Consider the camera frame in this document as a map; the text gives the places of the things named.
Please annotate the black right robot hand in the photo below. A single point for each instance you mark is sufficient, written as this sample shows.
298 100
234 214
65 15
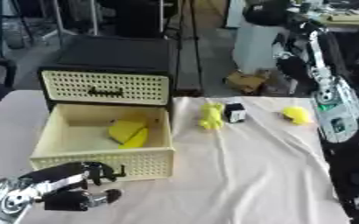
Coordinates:
294 68

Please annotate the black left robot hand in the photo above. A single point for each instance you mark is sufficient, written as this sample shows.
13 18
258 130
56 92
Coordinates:
60 173

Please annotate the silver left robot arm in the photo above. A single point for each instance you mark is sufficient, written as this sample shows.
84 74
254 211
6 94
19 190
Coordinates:
4 201

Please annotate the silver and black right robot arm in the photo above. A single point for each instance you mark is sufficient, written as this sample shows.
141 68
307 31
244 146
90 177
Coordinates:
341 122

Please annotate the pale open drawer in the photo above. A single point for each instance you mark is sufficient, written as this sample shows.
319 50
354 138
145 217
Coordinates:
80 137

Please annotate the pale closed drawer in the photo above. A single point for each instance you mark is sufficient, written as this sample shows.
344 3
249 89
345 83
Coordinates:
106 87

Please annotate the yellow round toy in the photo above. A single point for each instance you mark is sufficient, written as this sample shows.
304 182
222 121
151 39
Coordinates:
296 115

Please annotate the tan cardboard box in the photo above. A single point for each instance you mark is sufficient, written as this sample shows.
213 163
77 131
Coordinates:
246 81

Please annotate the black and white cube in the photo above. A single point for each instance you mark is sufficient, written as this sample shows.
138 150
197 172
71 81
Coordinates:
235 113

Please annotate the yellow wedge block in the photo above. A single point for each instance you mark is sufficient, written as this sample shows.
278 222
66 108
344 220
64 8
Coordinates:
124 129

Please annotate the yellow curved toy fruit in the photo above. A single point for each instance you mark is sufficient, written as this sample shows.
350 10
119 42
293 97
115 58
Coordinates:
136 140

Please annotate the yellow soft toy figure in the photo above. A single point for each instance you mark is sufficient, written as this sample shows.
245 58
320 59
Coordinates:
211 116

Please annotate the black tripod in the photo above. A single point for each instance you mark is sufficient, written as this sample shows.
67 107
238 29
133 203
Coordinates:
187 43

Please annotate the black cabinet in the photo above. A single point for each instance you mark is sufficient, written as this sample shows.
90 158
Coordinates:
111 54

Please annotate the white pedestal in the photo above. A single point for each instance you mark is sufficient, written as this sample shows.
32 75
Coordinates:
256 48

